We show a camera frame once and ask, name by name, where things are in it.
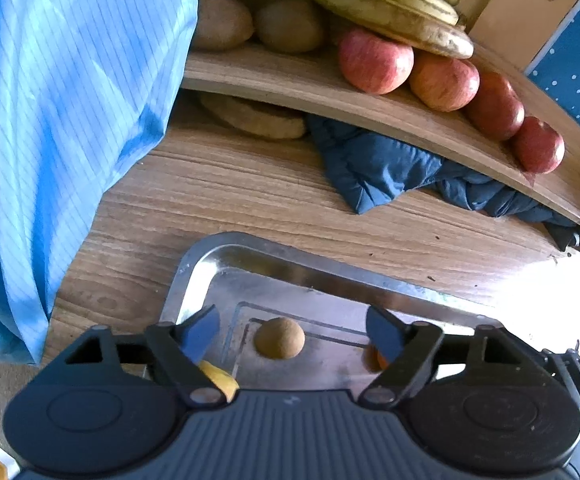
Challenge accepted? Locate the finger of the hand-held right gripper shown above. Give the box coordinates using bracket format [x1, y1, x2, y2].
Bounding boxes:
[541, 344, 580, 429]

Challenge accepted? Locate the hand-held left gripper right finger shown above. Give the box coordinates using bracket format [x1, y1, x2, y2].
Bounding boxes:
[359, 305, 544, 407]

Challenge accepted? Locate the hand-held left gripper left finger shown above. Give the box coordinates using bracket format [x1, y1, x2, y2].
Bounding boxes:
[62, 304, 224, 407]

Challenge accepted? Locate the small orange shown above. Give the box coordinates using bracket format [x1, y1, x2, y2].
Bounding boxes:
[362, 344, 391, 374]

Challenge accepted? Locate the yellow lemon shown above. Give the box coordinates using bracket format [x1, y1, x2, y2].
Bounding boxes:
[198, 360, 241, 404]

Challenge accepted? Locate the metal tray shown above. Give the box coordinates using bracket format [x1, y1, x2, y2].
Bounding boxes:
[160, 231, 545, 395]

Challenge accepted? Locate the small brown kiwi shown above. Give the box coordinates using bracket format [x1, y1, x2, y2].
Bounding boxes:
[254, 317, 306, 361]

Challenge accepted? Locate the dark blue cloth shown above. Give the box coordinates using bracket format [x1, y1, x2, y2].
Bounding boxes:
[305, 113, 580, 251]

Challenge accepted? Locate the flat brown round pad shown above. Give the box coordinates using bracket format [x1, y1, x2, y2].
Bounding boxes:
[198, 92, 307, 140]

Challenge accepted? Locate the light blue striped coat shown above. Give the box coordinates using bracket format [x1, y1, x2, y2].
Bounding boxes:
[0, 0, 207, 366]

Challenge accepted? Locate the red apple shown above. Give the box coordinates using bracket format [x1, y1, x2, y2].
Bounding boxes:
[464, 71, 526, 142]
[512, 116, 566, 175]
[339, 28, 415, 95]
[409, 52, 481, 113]

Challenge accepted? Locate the wooden shelf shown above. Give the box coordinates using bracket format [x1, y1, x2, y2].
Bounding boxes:
[182, 0, 580, 239]

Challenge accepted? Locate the large brown kiwi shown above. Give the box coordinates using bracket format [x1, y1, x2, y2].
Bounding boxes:
[255, 0, 326, 55]
[190, 0, 255, 51]

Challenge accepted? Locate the blue white-dotted board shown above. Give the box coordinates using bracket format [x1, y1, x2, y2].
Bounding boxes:
[526, 0, 580, 157]

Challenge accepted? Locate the yellow banana bunch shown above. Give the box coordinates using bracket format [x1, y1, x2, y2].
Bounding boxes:
[312, 0, 475, 60]

